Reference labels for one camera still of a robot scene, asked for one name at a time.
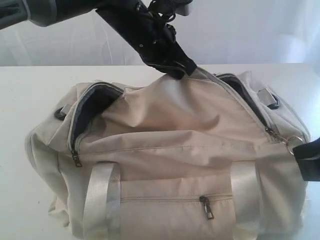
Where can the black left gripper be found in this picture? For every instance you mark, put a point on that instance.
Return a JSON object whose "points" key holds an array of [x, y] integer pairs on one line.
{"points": [[148, 31]]}

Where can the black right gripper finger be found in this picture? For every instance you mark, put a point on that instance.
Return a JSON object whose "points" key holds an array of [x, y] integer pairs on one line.
{"points": [[310, 169], [308, 151]]}

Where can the beige canvas duffel bag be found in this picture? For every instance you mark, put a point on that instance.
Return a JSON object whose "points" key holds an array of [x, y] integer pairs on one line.
{"points": [[206, 157]]}

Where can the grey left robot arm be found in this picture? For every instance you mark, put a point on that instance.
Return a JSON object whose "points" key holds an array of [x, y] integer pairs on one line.
{"points": [[45, 12]]}

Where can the white backdrop curtain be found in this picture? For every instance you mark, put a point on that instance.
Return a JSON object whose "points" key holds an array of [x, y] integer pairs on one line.
{"points": [[215, 32]]}

